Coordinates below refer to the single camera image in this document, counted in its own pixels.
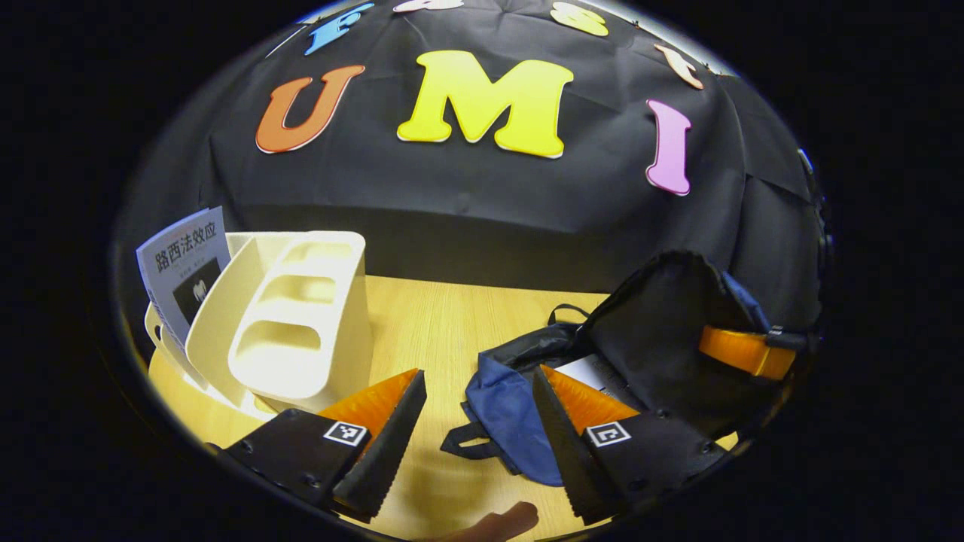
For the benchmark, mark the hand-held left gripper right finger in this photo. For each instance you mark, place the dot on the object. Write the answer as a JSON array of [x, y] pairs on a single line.
[[576, 459]]

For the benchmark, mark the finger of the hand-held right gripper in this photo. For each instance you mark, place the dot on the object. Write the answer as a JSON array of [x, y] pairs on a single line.
[[738, 350]]

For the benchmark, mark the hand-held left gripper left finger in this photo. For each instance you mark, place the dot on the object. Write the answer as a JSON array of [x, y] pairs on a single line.
[[388, 444]]

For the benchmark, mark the blue schoolbag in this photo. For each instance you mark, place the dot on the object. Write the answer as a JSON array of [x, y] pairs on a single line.
[[655, 339]]

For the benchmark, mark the white book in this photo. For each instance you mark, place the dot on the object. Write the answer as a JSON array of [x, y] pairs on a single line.
[[587, 373]]

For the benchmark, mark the white plastic bookshelf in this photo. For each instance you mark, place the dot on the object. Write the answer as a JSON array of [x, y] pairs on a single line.
[[301, 361]]

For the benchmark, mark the grey book with dark picture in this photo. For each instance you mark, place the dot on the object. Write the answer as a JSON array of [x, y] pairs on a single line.
[[188, 248]]

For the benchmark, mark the black backdrop cloth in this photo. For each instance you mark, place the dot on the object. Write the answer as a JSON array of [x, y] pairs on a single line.
[[467, 211]]

